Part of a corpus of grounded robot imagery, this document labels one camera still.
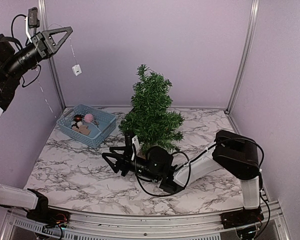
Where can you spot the dark red bauble ornament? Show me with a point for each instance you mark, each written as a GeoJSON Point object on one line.
{"type": "Point", "coordinates": [78, 118]}

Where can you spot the small green christmas tree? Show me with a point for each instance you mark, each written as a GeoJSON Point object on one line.
{"type": "Point", "coordinates": [151, 119]}

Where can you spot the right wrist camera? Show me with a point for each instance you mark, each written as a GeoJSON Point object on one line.
{"type": "Point", "coordinates": [132, 145]}

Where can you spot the light blue perforated plastic basket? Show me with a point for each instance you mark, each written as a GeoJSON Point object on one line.
{"type": "Point", "coordinates": [107, 123]}

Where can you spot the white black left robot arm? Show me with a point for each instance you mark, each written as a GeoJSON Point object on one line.
{"type": "Point", "coordinates": [32, 201]}

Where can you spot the pink fluffy pompom ornament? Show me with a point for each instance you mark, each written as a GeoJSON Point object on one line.
{"type": "Point", "coordinates": [89, 118]}

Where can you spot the right aluminium corner post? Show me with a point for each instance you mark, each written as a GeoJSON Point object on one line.
{"type": "Point", "coordinates": [250, 33]}

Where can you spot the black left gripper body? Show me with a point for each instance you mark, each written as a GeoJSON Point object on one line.
{"type": "Point", "coordinates": [16, 66]}

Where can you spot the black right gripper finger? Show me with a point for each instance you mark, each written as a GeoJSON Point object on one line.
{"type": "Point", "coordinates": [115, 166]}
{"type": "Point", "coordinates": [121, 150]}

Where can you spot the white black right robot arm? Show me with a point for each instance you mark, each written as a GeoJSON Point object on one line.
{"type": "Point", "coordinates": [239, 155]}

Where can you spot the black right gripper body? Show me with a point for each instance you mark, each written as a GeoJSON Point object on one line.
{"type": "Point", "coordinates": [146, 174]}

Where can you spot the beige burlap bow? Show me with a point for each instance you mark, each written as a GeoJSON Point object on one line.
{"type": "Point", "coordinates": [83, 129]}

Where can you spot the aluminium front rail frame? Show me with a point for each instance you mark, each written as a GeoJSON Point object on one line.
{"type": "Point", "coordinates": [219, 225]}

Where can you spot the aluminium corner post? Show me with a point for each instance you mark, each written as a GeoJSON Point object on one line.
{"type": "Point", "coordinates": [250, 33]}
{"type": "Point", "coordinates": [44, 21]}

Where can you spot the white cotton boll sprig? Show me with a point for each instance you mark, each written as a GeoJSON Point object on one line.
{"type": "Point", "coordinates": [75, 125]}

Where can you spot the left aluminium corner post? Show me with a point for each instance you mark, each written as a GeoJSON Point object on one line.
{"type": "Point", "coordinates": [44, 21]}

